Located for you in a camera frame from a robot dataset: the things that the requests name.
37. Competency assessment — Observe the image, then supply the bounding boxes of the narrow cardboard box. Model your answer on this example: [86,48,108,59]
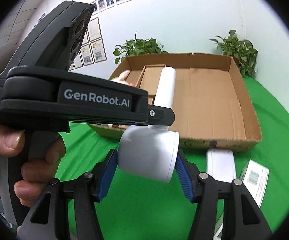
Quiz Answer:
[133,64,166,105]

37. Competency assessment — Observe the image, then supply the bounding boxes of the white handheld lint remover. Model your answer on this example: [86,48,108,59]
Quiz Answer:
[117,65,180,184]

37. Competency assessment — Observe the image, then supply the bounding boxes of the white green printed carton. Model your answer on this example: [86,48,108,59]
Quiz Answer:
[213,159,270,240]

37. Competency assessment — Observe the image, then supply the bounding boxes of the pink pig plush toy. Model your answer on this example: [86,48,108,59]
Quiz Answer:
[110,70,135,87]

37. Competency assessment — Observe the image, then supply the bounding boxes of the white plastic device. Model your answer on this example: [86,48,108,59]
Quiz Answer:
[206,148,237,183]

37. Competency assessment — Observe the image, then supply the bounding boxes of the person's left hand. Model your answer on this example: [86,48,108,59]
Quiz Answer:
[0,125,66,207]

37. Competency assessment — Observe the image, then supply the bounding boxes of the large shallow cardboard tray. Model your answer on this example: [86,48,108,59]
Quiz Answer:
[88,52,263,152]

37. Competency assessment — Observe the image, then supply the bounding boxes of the left potted green plant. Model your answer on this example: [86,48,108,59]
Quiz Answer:
[113,33,168,65]

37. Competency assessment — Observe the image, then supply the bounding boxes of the potted green plant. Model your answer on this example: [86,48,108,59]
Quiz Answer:
[210,30,258,78]
[113,33,168,65]

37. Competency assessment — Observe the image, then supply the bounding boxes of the green tablecloth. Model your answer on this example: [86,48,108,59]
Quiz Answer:
[56,77,289,239]

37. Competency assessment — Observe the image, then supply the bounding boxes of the right potted green plant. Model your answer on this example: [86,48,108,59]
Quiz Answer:
[210,30,258,78]

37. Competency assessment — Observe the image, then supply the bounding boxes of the framed certificates on wall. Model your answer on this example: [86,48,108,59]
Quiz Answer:
[69,17,107,70]

